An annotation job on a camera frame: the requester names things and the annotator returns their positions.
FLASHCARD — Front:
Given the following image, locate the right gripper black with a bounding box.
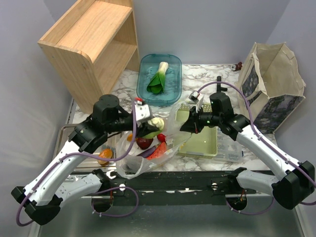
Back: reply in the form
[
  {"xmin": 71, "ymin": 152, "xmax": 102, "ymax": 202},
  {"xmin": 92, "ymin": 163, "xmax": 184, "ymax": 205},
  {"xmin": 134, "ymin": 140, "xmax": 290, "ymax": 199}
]
[{"xmin": 180, "ymin": 105, "xmax": 222, "ymax": 134}]

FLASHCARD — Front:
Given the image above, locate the dark red toy apple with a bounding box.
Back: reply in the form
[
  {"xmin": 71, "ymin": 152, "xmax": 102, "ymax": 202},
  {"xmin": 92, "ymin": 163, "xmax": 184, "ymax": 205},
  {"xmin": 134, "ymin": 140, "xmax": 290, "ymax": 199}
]
[{"xmin": 136, "ymin": 138, "xmax": 153, "ymax": 150}]

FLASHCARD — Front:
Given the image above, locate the orange toy carrot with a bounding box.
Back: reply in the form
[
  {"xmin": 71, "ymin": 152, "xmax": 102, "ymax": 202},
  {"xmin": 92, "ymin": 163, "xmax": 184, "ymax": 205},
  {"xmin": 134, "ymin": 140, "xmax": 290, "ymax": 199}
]
[{"xmin": 126, "ymin": 133, "xmax": 135, "ymax": 142}]

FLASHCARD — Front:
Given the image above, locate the red toy pepper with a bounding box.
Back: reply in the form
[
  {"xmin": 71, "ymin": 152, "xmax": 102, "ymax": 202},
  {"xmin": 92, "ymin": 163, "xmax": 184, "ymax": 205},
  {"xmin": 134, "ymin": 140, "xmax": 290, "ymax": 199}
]
[{"xmin": 157, "ymin": 133, "xmax": 166, "ymax": 143}]

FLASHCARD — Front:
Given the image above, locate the toy watermelon slice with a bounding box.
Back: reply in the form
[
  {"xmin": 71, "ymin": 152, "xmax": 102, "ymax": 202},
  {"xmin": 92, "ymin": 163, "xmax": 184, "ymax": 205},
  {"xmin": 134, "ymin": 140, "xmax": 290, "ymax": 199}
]
[{"xmin": 147, "ymin": 142, "xmax": 167, "ymax": 160}]

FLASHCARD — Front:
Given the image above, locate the clear plastic grocery bag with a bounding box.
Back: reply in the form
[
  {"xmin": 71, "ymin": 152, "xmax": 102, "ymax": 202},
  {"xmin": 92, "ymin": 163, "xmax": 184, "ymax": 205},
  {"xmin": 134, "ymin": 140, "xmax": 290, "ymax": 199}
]
[{"xmin": 116, "ymin": 101, "xmax": 189, "ymax": 179}]

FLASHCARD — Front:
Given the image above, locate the orange glazed bread bun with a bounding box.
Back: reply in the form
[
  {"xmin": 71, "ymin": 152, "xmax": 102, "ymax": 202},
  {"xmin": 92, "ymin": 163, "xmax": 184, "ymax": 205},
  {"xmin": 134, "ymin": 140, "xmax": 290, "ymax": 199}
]
[{"xmin": 97, "ymin": 149, "xmax": 113, "ymax": 166}]

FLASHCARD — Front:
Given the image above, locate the toy bok choy green white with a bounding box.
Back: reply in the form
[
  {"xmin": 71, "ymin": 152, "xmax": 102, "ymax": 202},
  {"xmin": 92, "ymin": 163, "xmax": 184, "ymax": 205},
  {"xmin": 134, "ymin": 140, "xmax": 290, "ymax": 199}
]
[{"xmin": 147, "ymin": 62, "xmax": 169, "ymax": 94}]

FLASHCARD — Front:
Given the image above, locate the green toy cabbage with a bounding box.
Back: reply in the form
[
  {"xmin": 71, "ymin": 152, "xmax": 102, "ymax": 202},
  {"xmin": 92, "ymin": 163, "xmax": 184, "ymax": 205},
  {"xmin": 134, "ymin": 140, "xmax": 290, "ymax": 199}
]
[{"xmin": 143, "ymin": 117, "xmax": 165, "ymax": 139}]

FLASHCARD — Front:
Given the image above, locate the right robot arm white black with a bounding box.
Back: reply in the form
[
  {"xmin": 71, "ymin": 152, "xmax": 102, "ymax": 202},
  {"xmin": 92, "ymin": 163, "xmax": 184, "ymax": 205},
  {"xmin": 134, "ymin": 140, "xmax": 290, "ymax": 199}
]
[{"xmin": 180, "ymin": 91, "xmax": 315, "ymax": 210}]

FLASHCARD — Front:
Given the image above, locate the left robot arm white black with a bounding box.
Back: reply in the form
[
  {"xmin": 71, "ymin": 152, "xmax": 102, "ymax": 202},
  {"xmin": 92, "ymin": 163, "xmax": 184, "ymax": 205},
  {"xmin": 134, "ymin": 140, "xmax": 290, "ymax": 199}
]
[{"xmin": 11, "ymin": 94, "xmax": 153, "ymax": 227}]

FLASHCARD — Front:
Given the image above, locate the light green plastic basket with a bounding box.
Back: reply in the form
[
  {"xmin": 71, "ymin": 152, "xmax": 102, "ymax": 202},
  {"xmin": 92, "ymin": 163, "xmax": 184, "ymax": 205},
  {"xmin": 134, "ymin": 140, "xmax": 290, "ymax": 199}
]
[{"xmin": 176, "ymin": 103, "xmax": 217, "ymax": 158}]

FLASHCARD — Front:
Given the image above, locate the black T-shaped pipe fitting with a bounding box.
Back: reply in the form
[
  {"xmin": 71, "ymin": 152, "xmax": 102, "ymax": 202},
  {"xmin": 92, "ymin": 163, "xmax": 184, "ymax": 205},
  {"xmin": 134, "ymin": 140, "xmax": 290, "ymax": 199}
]
[{"xmin": 216, "ymin": 76, "xmax": 228, "ymax": 92}]

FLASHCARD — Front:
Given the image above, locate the clear plastic compartment box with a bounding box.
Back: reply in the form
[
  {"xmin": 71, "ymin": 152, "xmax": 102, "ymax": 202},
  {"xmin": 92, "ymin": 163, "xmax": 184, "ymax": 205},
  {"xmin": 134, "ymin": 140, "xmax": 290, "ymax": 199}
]
[{"xmin": 214, "ymin": 128, "xmax": 243, "ymax": 162}]

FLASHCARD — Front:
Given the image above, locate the teal transparent plastic bin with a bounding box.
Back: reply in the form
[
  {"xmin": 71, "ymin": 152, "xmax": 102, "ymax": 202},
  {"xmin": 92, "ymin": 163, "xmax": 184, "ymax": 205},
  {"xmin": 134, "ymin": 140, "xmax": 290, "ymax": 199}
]
[{"xmin": 136, "ymin": 54, "xmax": 182, "ymax": 106}]

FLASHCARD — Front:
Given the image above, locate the small red black connector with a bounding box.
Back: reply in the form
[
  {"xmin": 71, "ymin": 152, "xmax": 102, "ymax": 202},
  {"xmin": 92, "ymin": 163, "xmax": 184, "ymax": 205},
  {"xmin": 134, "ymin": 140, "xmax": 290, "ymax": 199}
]
[{"xmin": 231, "ymin": 62, "xmax": 242, "ymax": 71}]

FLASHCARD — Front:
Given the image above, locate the metal baking tray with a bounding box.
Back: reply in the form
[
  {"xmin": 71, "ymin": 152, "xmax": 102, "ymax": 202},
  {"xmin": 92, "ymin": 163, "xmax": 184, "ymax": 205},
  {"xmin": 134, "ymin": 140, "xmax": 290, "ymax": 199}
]
[{"xmin": 52, "ymin": 124, "xmax": 123, "ymax": 174}]

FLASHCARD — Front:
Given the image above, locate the canvas tote bag with print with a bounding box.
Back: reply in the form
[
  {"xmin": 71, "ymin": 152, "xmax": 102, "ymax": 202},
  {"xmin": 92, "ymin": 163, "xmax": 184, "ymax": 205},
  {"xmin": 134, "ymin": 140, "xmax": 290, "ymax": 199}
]
[{"xmin": 236, "ymin": 43, "xmax": 306, "ymax": 134}]

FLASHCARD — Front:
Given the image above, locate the wooden shelf unit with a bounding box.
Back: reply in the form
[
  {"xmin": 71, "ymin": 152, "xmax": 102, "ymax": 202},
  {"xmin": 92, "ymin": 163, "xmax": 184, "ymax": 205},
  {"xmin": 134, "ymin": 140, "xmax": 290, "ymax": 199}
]
[{"xmin": 38, "ymin": 0, "xmax": 140, "ymax": 114}]

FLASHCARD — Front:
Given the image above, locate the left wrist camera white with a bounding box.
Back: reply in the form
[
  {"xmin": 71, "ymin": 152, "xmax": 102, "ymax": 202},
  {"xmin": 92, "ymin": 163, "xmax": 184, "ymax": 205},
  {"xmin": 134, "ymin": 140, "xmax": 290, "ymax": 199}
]
[{"xmin": 134, "ymin": 97, "xmax": 153, "ymax": 122}]

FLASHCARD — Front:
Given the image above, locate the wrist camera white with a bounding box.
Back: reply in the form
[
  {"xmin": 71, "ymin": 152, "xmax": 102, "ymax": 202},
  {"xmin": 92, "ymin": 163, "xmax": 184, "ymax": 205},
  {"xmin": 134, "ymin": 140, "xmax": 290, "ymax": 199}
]
[
  {"xmin": 189, "ymin": 91, "xmax": 204, "ymax": 113},
  {"xmin": 134, "ymin": 97, "xmax": 153, "ymax": 122}
]

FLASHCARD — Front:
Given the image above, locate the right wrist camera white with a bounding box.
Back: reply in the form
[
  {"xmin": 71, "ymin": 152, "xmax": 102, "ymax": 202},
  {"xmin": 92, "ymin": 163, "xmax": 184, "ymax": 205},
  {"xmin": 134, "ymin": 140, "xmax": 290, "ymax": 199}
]
[{"xmin": 189, "ymin": 91, "xmax": 204, "ymax": 113}]

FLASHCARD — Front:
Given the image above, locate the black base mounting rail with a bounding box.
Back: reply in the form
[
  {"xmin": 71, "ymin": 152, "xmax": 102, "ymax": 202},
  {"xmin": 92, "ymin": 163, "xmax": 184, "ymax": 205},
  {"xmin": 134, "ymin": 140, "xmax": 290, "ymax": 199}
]
[{"xmin": 80, "ymin": 170, "xmax": 257, "ymax": 207}]

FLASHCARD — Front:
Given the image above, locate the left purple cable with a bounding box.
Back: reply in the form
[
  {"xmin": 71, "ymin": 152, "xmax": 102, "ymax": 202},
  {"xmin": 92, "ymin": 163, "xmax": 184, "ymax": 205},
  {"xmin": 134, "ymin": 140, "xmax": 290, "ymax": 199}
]
[{"xmin": 16, "ymin": 101, "xmax": 140, "ymax": 227}]

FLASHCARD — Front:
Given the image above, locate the purple cable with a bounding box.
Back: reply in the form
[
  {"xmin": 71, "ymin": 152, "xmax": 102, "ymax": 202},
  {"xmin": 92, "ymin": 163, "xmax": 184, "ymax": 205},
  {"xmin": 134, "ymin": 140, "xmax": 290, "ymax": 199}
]
[
  {"xmin": 196, "ymin": 81, "xmax": 316, "ymax": 215},
  {"xmin": 16, "ymin": 101, "xmax": 140, "ymax": 227}
]

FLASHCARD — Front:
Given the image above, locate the aluminium frame rail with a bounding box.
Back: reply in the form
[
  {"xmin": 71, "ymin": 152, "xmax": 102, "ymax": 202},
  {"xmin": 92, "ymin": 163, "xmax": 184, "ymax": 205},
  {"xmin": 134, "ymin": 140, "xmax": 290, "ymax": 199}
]
[{"xmin": 80, "ymin": 193, "xmax": 112, "ymax": 199}]

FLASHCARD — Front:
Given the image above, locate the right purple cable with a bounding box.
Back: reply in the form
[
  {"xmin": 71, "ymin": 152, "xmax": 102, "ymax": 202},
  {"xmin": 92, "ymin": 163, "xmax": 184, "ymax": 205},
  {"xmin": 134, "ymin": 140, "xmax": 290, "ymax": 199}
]
[{"xmin": 196, "ymin": 81, "xmax": 316, "ymax": 215}]

